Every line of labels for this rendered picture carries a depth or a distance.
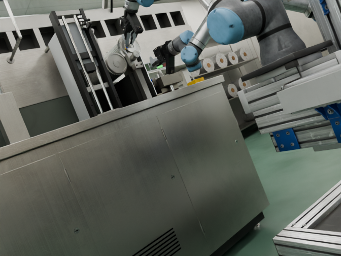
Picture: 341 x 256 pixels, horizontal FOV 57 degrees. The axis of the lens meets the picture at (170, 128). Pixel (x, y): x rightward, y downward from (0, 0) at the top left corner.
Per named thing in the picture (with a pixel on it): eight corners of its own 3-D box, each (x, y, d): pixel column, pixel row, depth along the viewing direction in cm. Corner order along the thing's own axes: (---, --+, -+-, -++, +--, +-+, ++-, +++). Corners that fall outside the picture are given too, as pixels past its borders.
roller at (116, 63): (112, 75, 170) (104, 54, 170) (95, 89, 190) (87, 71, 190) (130, 70, 177) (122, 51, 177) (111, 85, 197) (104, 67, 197)
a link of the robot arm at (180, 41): (189, 45, 149) (182, 29, 149) (175, 55, 158) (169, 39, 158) (200, 43, 154) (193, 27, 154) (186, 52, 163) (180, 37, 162)
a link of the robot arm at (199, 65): (187, 71, 150) (178, 50, 149) (189, 73, 161) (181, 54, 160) (202, 65, 148) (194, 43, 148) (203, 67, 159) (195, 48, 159)
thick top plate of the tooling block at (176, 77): (164, 86, 184) (160, 76, 184) (132, 104, 216) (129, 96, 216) (183, 80, 194) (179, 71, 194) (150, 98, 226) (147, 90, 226)
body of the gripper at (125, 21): (129, 25, 177) (131, 4, 170) (138, 31, 173) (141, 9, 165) (117, 27, 173) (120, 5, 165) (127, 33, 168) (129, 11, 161)
